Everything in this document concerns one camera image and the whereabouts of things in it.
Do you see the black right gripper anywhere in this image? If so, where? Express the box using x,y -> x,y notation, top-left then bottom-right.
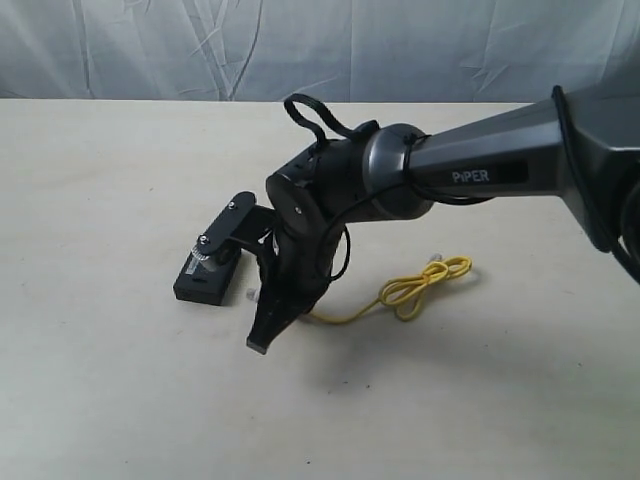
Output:
246,221 -> 349,354

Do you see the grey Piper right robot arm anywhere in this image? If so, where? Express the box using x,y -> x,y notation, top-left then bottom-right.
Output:
247,79 -> 639,353

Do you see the small black box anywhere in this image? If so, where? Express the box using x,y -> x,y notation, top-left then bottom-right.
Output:
173,251 -> 241,306

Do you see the white backdrop cloth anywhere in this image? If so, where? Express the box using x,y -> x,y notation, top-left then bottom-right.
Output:
1,1 -> 639,102

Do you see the yellow cable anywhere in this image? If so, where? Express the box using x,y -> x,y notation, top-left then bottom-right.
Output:
244,253 -> 475,324

